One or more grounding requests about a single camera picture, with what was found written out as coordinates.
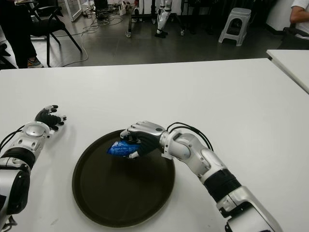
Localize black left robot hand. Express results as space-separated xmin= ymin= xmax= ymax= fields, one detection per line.
xmin=35 ymin=104 xmax=67 ymax=132

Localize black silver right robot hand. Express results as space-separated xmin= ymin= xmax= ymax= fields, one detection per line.
xmin=120 ymin=120 xmax=167 ymax=160

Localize blue Oreo packet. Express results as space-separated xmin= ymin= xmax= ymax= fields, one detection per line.
xmin=107 ymin=139 xmax=140 ymax=158

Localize round dark brown tray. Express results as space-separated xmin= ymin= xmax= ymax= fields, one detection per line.
xmin=71 ymin=129 xmax=176 ymax=228

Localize black folding chair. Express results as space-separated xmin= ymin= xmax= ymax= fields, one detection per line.
xmin=0 ymin=43 xmax=17 ymax=70
xmin=24 ymin=0 xmax=83 ymax=68

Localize standing person in black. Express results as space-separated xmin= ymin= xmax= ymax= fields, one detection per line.
xmin=0 ymin=0 xmax=44 ymax=69

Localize white framed panel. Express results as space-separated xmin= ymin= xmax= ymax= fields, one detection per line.
xmin=64 ymin=0 xmax=83 ymax=22

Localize white humanoid robot leg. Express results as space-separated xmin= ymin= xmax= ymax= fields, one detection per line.
xmin=154 ymin=0 xmax=172 ymax=38

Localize grey plastic stool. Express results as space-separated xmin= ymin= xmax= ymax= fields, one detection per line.
xmin=218 ymin=7 xmax=252 ymax=46

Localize white side table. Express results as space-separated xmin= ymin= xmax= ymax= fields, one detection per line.
xmin=265 ymin=49 xmax=309 ymax=95

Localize black office chair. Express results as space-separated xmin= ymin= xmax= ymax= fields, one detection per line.
xmin=276 ymin=26 xmax=309 ymax=50

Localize seated person in white shirt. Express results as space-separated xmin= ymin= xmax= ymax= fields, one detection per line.
xmin=289 ymin=0 xmax=309 ymax=24

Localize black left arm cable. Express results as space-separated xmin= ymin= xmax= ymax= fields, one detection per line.
xmin=0 ymin=127 xmax=25 ymax=232

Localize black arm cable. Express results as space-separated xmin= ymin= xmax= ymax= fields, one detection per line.
xmin=0 ymin=127 xmax=25 ymax=232
xmin=166 ymin=122 xmax=214 ymax=152

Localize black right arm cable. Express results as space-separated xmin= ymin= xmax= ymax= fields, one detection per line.
xmin=166 ymin=122 xmax=214 ymax=152

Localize white floor cable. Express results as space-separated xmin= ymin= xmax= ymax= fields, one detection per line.
xmin=49 ymin=14 xmax=102 ymax=68

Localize tangled floor cables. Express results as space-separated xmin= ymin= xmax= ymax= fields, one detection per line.
xmin=93 ymin=3 xmax=124 ymax=26

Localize black wheeled metal frame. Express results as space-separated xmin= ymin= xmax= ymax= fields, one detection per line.
xmin=124 ymin=0 xmax=186 ymax=38

